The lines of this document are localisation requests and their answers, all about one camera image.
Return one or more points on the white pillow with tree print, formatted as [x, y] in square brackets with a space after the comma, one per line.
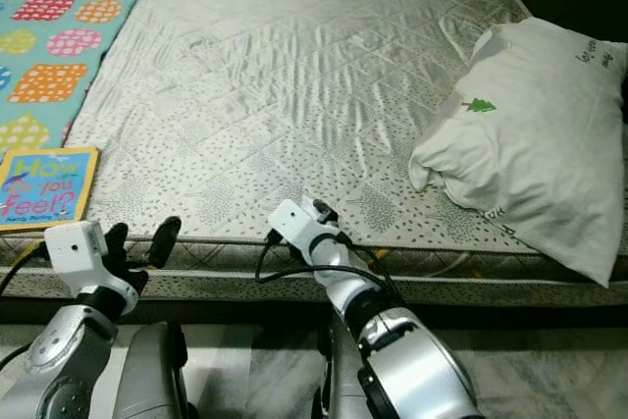
[530, 154]

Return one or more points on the grey quilted mattress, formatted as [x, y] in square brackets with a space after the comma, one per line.
[275, 115]

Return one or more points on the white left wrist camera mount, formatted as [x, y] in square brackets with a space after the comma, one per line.
[74, 252]

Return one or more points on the blue yellow children's book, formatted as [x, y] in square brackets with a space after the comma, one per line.
[44, 188]

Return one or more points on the silver right robot leg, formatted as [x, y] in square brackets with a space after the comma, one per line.
[339, 380]

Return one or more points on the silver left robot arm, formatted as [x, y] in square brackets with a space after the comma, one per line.
[69, 360]

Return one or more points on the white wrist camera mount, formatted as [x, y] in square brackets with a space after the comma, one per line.
[294, 228]
[74, 252]

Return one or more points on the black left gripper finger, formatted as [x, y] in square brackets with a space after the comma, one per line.
[118, 237]
[165, 238]

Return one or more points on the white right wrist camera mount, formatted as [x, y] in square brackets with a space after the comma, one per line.
[294, 228]

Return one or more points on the grey patterned bed base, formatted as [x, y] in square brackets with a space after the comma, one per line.
[255, 284]

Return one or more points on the teal mat with coloured dots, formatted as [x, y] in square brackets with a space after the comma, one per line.
[59, 36]

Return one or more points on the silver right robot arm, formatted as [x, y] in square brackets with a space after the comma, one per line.
[412, 360]

